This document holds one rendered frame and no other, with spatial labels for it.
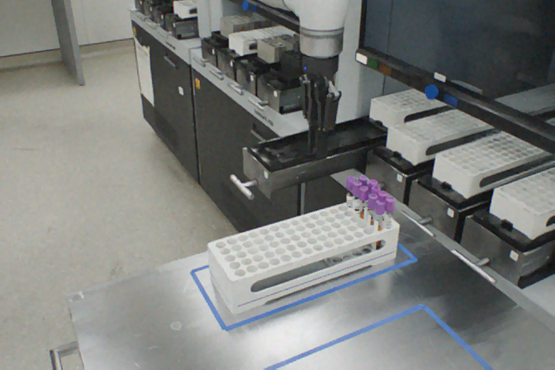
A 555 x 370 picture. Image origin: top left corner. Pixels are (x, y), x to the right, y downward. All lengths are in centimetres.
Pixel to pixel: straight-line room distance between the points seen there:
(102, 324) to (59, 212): 185
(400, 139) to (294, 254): 50
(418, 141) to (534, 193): 27
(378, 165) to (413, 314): 50
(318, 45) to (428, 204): 39
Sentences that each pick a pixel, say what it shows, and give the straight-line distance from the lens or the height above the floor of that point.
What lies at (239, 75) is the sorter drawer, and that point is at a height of 77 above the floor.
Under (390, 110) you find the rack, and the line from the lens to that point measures 138.
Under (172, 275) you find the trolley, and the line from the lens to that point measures 92.
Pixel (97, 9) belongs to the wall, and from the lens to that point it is 469.
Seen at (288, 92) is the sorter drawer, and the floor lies 80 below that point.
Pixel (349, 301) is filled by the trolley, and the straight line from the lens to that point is 87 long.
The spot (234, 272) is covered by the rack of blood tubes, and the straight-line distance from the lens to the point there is 81.
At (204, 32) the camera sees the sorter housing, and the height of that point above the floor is 77.
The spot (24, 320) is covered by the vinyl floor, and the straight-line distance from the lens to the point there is 217.
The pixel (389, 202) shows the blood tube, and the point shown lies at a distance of 88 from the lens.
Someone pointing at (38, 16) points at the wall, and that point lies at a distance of 462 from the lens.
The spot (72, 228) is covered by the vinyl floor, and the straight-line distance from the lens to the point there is 256.
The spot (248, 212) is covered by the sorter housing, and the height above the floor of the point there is 25.
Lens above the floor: 141
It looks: 29 degrees down
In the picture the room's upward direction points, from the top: straight up
